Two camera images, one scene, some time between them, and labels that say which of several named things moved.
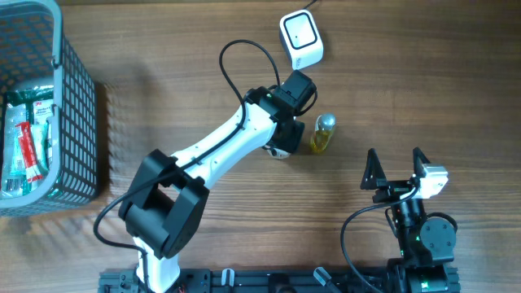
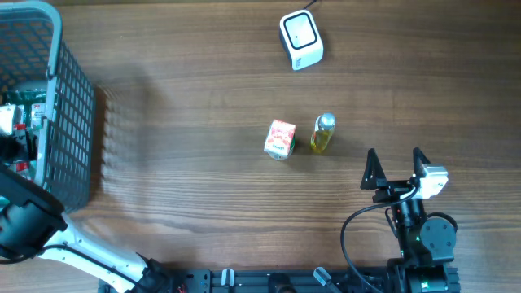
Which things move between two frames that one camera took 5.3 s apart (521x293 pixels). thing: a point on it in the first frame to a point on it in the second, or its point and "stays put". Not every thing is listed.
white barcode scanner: [301, 38] stays put
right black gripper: [390, 188] stays put
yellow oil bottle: [325, 125] stays put
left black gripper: [294, 143] to [18, 150]
